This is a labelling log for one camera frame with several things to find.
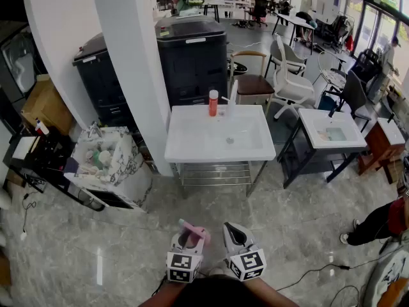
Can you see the teal bucket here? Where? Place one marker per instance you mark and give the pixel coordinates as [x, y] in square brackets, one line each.
[326, 102]

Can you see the white cup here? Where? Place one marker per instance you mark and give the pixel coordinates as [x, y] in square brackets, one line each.
[104, 157]

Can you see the marble-pattern box with items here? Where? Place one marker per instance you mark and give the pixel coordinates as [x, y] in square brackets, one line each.
[128, 168]

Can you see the orange bottle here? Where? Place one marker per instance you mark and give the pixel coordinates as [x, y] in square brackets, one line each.
[213, 104]

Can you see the long white desk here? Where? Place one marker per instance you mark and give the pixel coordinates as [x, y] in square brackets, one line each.
[295, 20]

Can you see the white bottle with blue cap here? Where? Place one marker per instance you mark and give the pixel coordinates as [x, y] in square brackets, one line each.
[41, 127]

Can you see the large black machine cabinet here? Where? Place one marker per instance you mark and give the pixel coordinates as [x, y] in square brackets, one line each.
[191, 62]

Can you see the wooden washbasin stand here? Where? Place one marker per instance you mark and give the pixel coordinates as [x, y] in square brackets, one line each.
[381, 146]

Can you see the chrome faucet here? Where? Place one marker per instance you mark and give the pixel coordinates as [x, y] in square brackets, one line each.
[94, 130]

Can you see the brown wooden chair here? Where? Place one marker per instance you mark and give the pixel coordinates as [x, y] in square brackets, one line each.
[255, 86]

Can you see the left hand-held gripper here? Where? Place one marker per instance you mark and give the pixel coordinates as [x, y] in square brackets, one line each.
[183, 264]

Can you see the white faucet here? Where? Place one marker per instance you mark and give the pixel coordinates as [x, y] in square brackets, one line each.
[232, 102]

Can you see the metal sink drain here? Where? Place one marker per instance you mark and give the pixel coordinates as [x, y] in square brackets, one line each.
[230, 140]

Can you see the green cup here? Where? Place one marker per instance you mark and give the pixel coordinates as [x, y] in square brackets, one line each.
[95, 156]

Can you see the pink spray bottle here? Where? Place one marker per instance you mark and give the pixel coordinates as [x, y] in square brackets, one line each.
[195, 229]

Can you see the small black machine cabinet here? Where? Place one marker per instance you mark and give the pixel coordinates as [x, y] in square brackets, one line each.
[99, 82]

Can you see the cardboard box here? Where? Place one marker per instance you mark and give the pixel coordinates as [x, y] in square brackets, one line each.
[44, 107]

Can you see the person's left forearm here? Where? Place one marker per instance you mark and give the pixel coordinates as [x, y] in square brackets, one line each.
[159, 296]

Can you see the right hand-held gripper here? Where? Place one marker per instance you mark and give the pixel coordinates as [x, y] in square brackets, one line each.
[247, 262]

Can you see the person's black clothing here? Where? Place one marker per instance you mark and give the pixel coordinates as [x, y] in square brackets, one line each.
[214, 294]

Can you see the black side table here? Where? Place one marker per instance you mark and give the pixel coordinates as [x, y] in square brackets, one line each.
[48, 153]

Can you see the white office chair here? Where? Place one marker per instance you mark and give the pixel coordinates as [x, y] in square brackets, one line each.
[292, 88]

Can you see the white washbasin table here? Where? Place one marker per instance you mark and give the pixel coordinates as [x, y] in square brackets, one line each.
[191, 139]

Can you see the beige shell chair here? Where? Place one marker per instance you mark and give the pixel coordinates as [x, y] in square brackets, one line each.
[292, 56]

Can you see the person's right forearm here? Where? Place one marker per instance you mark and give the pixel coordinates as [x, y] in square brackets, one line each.
[271, 294]

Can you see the grey padded chair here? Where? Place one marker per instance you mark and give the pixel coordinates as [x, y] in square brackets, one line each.
[354, 94]

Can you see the black frame washbasin stand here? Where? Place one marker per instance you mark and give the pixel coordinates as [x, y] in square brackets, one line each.
[311, 123]

